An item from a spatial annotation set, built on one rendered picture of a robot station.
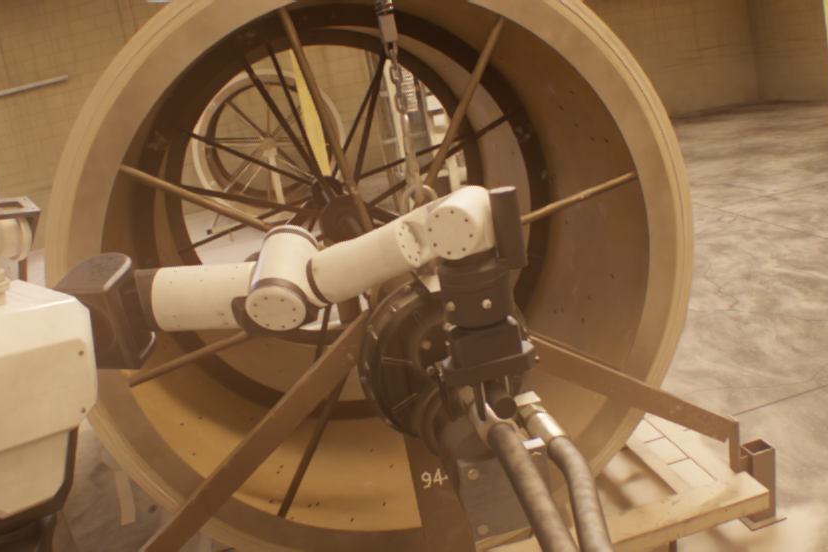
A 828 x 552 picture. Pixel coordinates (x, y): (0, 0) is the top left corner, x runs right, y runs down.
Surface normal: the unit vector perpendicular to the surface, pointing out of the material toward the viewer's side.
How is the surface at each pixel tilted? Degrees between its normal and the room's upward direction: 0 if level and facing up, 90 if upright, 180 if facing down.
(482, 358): 90
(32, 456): 101
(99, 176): 90
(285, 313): 118
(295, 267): 53
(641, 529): 0
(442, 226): 90
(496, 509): 90
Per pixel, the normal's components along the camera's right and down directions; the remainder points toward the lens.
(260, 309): -0.08, 0.69
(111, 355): -0.19, 0.48
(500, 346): 0.15, 0.21
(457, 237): -0.34, 0.29
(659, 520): -0.19, -0.95
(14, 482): 0.85, 0.16
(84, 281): -0.14, -0.87
